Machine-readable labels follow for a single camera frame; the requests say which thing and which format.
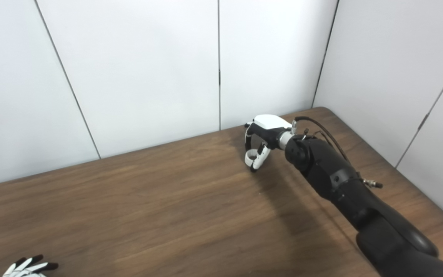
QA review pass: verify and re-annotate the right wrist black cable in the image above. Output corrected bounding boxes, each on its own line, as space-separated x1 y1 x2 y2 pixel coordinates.
294 116 383 189

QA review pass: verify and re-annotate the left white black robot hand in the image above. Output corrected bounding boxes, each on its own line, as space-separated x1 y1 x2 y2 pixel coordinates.
2 254 59 277

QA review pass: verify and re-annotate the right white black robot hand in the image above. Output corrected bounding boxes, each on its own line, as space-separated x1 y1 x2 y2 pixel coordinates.
244 115 293 173

